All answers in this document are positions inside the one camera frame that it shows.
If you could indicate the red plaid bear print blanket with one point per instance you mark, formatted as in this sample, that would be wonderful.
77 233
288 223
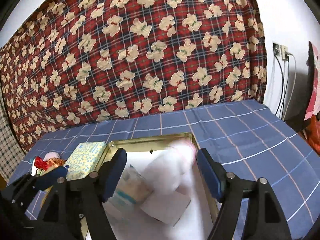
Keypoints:
125 55

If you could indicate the snack packet with teal edge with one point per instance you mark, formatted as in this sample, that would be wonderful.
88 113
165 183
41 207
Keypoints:
132 185

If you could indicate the white fluffy pillow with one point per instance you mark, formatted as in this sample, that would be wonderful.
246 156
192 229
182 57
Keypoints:
52 154

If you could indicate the beige checkered hanging cloth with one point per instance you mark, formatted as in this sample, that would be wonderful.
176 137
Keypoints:
7 142

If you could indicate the yellow patterned tissue pack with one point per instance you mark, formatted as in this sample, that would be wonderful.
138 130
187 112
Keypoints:
85 160

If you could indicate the blue checked bed sheet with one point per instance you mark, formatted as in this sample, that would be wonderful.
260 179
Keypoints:
250 142

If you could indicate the pink printed cloth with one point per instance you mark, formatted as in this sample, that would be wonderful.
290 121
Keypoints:
313 105

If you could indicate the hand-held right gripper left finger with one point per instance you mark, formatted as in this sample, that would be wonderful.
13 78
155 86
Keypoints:
112 175

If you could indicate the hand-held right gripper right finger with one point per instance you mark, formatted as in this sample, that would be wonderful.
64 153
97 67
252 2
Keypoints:
210 175

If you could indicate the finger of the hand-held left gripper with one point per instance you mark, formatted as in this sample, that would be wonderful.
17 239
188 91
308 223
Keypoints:
53 177
20 183

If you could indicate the white foam block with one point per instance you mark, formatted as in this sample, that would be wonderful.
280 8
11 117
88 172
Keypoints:
165 207

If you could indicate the orange plastic bag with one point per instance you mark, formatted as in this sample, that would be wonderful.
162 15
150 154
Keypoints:
315 135

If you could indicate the gold rectangular tin box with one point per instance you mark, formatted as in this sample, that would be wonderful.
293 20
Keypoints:
140 145

